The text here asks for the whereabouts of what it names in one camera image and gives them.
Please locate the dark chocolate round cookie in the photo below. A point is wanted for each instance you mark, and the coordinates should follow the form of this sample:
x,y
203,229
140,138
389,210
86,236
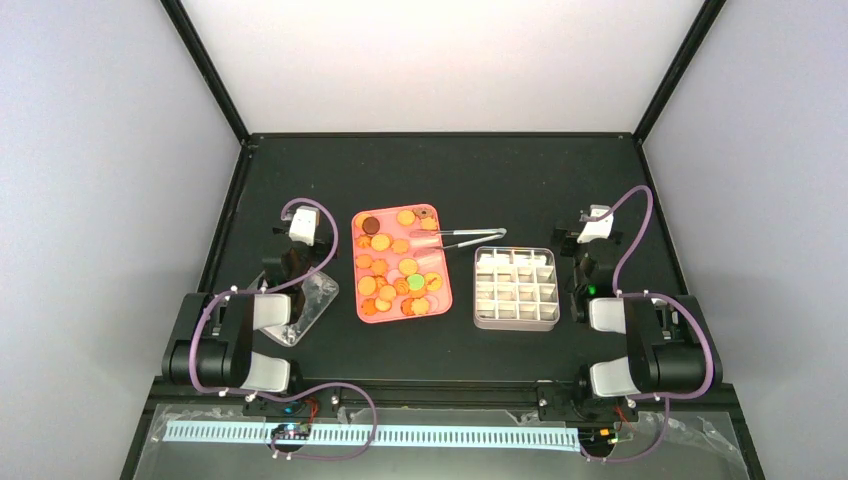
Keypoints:
x,y
371,225

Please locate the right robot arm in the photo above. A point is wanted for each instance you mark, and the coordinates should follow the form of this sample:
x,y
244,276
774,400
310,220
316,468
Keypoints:
x,y
670,352

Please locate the base circuit board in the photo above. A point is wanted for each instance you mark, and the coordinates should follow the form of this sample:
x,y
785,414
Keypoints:
x,y
291,432
603,436

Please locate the orange flower cookie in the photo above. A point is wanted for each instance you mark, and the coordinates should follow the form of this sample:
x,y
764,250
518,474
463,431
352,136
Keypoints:
x,y
428,224

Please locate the brown flower jam cookie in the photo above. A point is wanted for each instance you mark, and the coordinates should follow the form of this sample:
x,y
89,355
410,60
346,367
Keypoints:
x,y
422,213

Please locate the white slotted cable duct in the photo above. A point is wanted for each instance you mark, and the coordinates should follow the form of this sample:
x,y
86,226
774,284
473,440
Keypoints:
x,y
425,436

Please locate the white divided cookie tin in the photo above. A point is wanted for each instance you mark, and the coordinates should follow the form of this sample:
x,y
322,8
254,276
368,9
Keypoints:
x,y
515,289

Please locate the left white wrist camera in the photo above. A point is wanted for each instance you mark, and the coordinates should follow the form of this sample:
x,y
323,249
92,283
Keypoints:
x,y
303,226

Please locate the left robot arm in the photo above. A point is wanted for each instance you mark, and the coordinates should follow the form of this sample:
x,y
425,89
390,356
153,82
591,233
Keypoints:
x,y
211,344

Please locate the left base circuit board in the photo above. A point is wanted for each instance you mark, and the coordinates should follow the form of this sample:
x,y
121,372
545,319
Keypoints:
x,y
291,432

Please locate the round orange cracker cookie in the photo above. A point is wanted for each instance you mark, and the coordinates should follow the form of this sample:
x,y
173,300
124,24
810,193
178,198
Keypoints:
x,y
406,217

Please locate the right base circuit board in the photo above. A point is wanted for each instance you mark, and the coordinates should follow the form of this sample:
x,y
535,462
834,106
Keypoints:
x,y
603,436

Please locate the large round sandwich cookie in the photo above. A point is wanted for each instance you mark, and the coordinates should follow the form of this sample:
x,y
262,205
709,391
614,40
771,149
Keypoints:
x,y
381,242

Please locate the pink cookie tray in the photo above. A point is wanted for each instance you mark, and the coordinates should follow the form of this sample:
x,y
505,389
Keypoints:
x,y
381,291

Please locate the clear plastic tin lid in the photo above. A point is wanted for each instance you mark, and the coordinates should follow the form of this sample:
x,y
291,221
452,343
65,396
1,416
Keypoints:
x,y
287,317

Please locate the pink round cookie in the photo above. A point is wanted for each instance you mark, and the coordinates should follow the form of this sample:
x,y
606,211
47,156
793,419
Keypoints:
x,y
433,303

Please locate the green round cookie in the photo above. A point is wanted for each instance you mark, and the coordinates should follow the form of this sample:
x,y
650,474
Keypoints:
x,y
416,282

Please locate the metal serving tongs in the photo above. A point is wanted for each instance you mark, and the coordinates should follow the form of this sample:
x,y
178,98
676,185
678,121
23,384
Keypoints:
x,y
425,242

